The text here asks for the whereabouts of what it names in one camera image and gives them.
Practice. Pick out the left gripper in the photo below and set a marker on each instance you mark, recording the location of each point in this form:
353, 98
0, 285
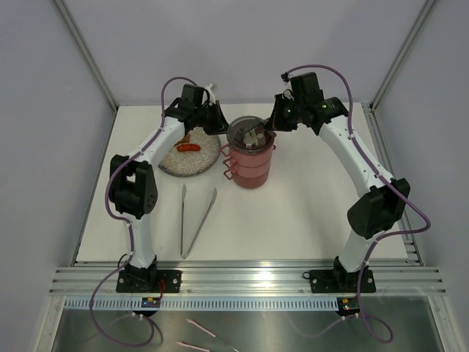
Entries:
220, 125

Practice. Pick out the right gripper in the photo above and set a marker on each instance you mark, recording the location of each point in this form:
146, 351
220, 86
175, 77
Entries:
275, 122

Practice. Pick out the pink lunch container with handle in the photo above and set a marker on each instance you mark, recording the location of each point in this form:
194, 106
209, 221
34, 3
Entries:
257, 157

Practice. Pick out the grey glass pot lid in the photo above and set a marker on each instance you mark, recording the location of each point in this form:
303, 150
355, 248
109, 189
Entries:
240, 126

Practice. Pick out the metal tongs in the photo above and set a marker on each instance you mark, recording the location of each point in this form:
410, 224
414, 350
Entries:
192, 221

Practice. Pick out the dark red lunch container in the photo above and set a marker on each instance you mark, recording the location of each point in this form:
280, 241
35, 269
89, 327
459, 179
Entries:
247, 182

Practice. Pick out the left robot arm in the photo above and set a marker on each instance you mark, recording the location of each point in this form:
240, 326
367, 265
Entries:
131, 193

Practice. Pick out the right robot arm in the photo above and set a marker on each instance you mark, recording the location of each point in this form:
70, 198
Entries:
381, 197

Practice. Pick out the speckled ceramic plate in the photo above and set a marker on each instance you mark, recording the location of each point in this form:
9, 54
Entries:
192, 163

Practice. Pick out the red sausage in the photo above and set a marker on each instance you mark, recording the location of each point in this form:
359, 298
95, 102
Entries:
185, 148

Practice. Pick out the pink stick upper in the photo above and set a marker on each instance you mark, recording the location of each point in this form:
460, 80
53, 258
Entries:
199, 326

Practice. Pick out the pink stick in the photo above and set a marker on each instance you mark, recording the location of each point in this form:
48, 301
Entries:
199, 326
196, 348

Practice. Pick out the pink stick lower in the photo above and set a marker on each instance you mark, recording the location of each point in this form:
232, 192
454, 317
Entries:
196, 348

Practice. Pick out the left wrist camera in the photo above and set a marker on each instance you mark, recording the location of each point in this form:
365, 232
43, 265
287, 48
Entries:
197, 95

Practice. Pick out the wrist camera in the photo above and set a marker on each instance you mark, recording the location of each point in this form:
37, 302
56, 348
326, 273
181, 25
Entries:
197, 95
305, 87

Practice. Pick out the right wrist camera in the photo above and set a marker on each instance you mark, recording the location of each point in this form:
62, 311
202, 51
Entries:
305, 87

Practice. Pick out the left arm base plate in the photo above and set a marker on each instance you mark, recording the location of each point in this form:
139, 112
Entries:
172, 280

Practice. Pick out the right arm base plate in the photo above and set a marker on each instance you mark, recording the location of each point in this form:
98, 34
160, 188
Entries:
328, 281

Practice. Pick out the left aluminium post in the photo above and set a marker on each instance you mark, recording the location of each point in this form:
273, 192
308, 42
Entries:
83, 49

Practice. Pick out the aluminium post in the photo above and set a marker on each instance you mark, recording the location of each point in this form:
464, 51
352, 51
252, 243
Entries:
83, 49
405, 48

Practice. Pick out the right aluminium post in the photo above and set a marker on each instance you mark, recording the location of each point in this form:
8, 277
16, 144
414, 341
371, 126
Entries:
405, 48

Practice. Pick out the aluminium front rail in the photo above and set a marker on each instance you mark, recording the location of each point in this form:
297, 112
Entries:
250, 278

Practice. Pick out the white slotted cable duct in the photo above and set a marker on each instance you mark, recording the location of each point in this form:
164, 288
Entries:
218, 304

